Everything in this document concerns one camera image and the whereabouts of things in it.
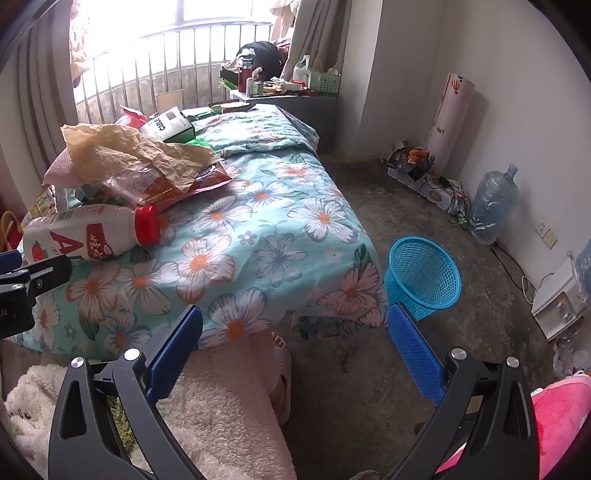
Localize cardboard sheet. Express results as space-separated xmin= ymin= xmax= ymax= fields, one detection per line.
xmin=154 ymin=92 xmax=183 ymax=114

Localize grey cabinet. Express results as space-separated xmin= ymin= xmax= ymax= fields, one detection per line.
xmin=229 ymin=90 xmax=340 ymax=155

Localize hanging floral cloth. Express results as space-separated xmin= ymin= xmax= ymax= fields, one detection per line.
xmin=69 ymin=0 xmax=90 ymax=88

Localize floral blanket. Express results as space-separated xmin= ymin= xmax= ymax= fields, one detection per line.
xmin=14 ymin=104 xmax=389 ymax=356

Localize white yogurt bottle red cap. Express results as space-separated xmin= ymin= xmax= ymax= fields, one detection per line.
xmin=22 ymin=204 xmax=161 ymax=263

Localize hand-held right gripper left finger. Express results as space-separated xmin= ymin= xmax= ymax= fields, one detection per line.
xmin=47 ymin=305 xmax=206 ymax=480

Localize balloon print paper roll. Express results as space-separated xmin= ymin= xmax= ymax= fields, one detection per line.
xmin=425 ymin=73 xmax=476 ymax=174

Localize white fluffy cloth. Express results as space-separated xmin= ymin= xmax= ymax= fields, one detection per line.
xmin=4 ymin=364 xmax=139 ymax=480

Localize green chip bag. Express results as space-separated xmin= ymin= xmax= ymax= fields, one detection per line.
xmin=178 ymin=136 xmax=216 ymax=154

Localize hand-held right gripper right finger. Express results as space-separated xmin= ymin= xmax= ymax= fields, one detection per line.
xmin=382 ymin=301 xmax=542 ymax=480

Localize black backpack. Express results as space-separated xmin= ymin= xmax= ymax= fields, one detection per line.
xmin=236 ymin=41 xmax=282 ymax=77

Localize beige curtain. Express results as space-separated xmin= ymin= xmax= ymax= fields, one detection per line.
xmin=277 ymin=0 xmax=352 ymax=51

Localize metal railing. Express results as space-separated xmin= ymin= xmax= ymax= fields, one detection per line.
xmin=74 ymin=21 xmax=273 ymax=125

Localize red tote bag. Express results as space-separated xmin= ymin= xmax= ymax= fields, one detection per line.
xmin=0 ymin=210 xmax=24 ymax=252

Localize black white box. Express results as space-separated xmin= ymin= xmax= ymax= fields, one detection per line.
xmin=139 ymin=106 xmax=197 ymax=143

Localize red crinkled bag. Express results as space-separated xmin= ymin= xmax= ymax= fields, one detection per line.
xmin=115 ymin=105 xmax=160 ymax=134

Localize person's leg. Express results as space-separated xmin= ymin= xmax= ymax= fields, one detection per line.
xmin=175 ymin=332 xmax=296 ymax=480

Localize grey curtain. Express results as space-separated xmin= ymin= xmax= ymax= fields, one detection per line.
xmin=0 ymin=0 xmax=79 ymax=217

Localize white power strip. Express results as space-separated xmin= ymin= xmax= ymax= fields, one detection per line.
xmin=387 ymin=166 xmax=465 ymax=206

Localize yellow green packet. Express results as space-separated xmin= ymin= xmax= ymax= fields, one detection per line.
xmin=25 ymin=187 xmax=58 ymax=222

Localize blue mesh basket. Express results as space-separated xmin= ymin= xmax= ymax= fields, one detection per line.
xmin=384 ymin=236 xmax=462 ymax=321

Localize pink textured cloth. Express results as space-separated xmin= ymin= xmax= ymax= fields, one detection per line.
xmin=43 ymin=150 xmax=88 ymax=188

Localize orange red snack packet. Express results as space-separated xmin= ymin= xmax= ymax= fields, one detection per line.
xmin=104 ymin=161 xmax=234 ymax=208

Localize green plastic basket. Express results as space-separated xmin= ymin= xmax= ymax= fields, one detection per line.
xmin=308 ymin=69 xmax=342 ymax=92

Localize large clear water jug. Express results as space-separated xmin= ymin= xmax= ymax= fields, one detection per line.
xmin=575 ymin=240 xmax=591 ymax=289
xmin=468 ymin=164 xmax=519 ymax=245

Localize black snack bag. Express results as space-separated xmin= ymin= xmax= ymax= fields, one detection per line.
xmin=387 ymin=147 xmax=432 ymax=182

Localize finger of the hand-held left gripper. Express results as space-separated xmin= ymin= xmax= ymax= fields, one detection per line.
xmin=18 ymin=254 xmax=73 ymax=296

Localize crumpled brown paper bag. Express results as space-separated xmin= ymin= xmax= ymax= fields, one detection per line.
xmin=61 ymin=124 xmax=222 ymax=195

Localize pink plush cushion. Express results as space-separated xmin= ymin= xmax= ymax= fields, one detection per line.
xmin=434 ymin=374 xmax=591 ymax=480

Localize white water dispenser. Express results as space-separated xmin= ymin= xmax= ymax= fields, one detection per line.
xmin=531 ymin=258 xmax=591 ymax=342

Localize white plastic bag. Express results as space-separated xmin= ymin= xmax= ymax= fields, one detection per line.
xmin=551 ymin=332 xmax=591 ymax=379

